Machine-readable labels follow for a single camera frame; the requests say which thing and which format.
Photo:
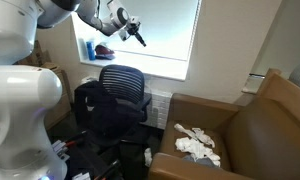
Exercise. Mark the long white cloth strip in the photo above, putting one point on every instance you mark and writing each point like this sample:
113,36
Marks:
200,133

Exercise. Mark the small white rag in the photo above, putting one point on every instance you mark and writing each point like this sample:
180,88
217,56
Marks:
148,156

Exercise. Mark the blue shirt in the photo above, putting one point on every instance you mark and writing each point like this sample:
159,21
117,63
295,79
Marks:
200,161

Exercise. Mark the tan leather armchair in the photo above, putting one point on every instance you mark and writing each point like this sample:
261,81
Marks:
256,140

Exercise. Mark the brown cardboard box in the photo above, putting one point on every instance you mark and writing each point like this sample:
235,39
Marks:
36,56

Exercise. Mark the crumpled white cloth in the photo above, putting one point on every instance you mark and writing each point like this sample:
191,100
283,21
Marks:
196,150

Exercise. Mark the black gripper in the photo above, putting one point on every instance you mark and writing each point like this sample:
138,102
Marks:
132,26

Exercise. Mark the blue bottle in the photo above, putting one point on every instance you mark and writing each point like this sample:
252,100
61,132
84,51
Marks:
90,50

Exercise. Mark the dark red object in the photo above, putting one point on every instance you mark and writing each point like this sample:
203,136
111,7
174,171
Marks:
105,52

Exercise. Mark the black rod with red band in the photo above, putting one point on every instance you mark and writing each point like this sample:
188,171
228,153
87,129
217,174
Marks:
108,168
75,141

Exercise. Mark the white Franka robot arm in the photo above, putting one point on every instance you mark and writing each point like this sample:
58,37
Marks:
20,110

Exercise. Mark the wooden drawer cabinet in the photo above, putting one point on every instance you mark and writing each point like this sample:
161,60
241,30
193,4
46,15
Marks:
61,106

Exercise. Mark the bright window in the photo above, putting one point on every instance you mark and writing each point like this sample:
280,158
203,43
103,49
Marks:
163,33

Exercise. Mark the white purple connector block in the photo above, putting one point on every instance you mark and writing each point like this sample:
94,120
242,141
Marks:
60,150

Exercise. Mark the small white box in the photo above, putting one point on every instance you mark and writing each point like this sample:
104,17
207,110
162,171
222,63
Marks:
80,176

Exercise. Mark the black trousers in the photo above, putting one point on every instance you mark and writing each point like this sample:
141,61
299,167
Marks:
96,110

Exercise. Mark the black office chair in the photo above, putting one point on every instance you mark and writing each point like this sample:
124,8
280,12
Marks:
123,80

